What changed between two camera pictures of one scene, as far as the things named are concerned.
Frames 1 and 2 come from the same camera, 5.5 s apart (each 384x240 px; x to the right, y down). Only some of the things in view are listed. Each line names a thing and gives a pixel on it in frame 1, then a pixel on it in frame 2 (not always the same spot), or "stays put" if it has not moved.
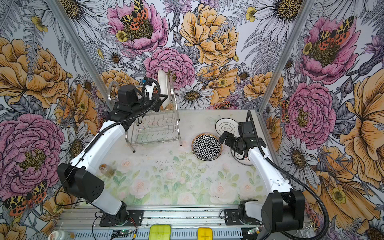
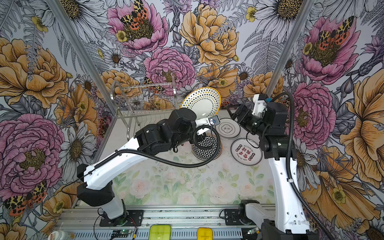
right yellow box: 205,233 stays put
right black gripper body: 233,142 to 251,122
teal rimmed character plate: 227,124 stays put
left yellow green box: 160,232 stays put
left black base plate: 135,218 stays put
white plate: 206,147 stays put
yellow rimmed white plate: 164,81 to 204,101
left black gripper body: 142,102 to 183,136
